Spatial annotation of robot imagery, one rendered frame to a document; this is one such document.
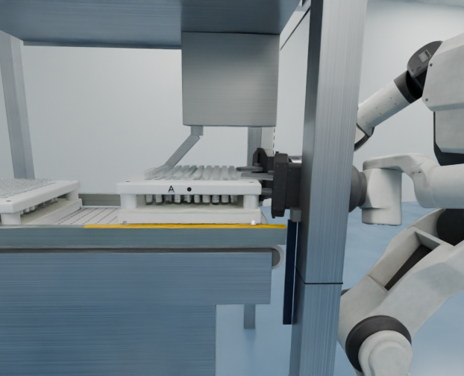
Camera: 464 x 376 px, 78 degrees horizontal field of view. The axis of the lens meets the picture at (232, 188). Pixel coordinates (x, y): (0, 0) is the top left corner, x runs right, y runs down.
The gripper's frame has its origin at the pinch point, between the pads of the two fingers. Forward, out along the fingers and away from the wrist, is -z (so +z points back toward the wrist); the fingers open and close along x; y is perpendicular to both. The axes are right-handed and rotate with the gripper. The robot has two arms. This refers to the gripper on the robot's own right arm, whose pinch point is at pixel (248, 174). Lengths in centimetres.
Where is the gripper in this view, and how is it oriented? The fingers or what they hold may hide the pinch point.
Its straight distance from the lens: 67.2
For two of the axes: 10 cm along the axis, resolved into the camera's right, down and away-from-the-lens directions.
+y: -5.6, -1.7, 8.1
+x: -0.4, 9.8, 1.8
